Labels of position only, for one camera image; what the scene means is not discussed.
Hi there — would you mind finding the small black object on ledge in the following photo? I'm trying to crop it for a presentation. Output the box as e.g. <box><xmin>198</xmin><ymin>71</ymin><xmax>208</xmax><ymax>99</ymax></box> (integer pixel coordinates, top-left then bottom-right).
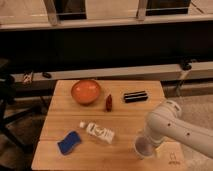
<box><xmin>42</xmin><ymin>72</ymin><xmax>52</xmax><ymax>79</ymax></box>

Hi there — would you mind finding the black office chair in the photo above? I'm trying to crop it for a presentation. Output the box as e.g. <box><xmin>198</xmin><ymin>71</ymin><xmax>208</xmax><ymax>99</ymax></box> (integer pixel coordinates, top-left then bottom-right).
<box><xmin>0</xmin><ymin>58</ymin><xmax>41</xmax><ymax>153</ymax></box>

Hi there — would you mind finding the blue sponge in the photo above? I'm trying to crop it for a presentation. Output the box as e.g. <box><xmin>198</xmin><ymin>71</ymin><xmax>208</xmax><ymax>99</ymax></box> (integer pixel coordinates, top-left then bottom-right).
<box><xmin>57</xmin><ymin>131</ymin><xmax>81</xmax><ymax>155</ymax></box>

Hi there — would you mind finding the small red white object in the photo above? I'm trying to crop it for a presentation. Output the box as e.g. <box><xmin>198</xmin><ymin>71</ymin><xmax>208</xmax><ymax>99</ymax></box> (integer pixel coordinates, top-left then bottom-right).
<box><xmin>22</xmin><ymin>71</ymin><xmax>34</xmax><ymax>84</ymax></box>

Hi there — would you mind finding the small dark red bottle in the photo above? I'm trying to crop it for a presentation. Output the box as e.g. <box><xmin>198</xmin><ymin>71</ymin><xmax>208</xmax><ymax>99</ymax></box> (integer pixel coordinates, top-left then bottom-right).
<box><xmin>106</xmin><ymin>94</ymin><xmax>112</xmax><ymax>112</ymax></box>

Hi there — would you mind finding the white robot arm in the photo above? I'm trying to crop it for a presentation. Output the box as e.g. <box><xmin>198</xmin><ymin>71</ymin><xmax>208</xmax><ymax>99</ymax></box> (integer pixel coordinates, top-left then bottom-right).
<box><xmin>144</xmin><ymin>100</ymin><xmax>213</xmax><ymax>158</ymax></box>

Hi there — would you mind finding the black rectangular block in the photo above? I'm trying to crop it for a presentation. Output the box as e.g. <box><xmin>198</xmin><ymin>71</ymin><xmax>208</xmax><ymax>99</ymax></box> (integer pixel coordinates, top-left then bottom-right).
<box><xmin>123</xmin><ymin>91</ymin><xmax>148</xmax><ymax>103</ymax></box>

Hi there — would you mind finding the orange bowl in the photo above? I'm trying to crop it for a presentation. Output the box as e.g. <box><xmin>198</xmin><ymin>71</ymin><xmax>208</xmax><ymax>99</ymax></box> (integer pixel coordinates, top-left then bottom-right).
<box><xmin>71</xmin><ymin>79</ymin><xmax>101</xmax><ymax>105</ymax></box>

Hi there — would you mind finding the white bottle with label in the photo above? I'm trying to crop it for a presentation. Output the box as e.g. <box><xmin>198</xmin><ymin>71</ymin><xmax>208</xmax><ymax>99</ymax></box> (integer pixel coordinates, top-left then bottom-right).
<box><xmin>79</xmin><ymin>121</ymin><xmax>115</xmax><ymax>144</ymax></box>

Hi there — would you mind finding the black clamp on ledge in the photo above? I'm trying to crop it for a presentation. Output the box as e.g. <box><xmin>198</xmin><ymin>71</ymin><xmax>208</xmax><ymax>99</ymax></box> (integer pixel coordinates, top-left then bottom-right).
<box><xmin>180</xmin><ymin>60</ymin><xmax>192</xmax><ymax>80</ymax></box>

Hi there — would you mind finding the grey ceramic cup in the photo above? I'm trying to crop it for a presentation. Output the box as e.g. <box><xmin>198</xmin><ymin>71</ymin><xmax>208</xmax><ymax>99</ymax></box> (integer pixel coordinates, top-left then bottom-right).
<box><xmin>134</xmin><ymin>136</ymin><xmax>154</xmax><ymax>159</ymax></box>

